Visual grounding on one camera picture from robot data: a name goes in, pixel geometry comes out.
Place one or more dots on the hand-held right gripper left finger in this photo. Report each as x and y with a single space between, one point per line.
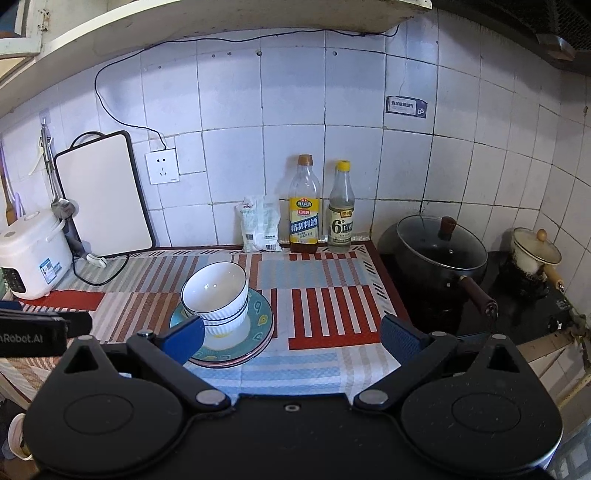
189 339

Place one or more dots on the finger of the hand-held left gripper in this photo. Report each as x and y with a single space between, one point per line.
78 325

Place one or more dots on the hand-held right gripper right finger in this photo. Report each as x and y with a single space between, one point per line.
399 339

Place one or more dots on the white ribbed bowl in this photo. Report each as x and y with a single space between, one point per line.
226 331
231 321
214 286

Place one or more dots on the blue egg print plate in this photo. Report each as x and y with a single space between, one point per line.
261 318

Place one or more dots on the black wok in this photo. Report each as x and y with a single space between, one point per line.
406 272

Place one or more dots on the white plug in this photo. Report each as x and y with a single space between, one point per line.
96 260

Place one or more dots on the white rice cooker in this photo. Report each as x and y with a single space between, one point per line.
32 254

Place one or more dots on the glass wok lid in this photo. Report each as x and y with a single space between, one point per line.
429 249

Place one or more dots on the striped table mat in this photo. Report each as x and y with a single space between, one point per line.
300 369

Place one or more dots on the metal ladle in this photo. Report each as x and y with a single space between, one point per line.
62 208

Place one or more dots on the yellow cap vinegar bottle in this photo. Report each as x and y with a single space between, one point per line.
340 228

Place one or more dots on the white cutting board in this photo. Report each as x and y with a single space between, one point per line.
106 198

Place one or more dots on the white plastic packet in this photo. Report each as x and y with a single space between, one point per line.
258 226

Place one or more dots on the black gas stove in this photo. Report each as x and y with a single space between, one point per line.
531 314

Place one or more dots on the brown cap cooking wine bottle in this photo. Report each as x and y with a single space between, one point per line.
304 226

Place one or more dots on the cream enamel pot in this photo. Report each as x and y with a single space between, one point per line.
531 258

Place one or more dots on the dark range hood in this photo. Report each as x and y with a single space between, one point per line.
508 18

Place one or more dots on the white wall socket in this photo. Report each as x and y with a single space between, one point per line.
161 166

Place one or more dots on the wall sticker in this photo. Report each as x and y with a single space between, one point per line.
406 107

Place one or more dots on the white wall shelf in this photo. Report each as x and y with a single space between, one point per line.
184 18

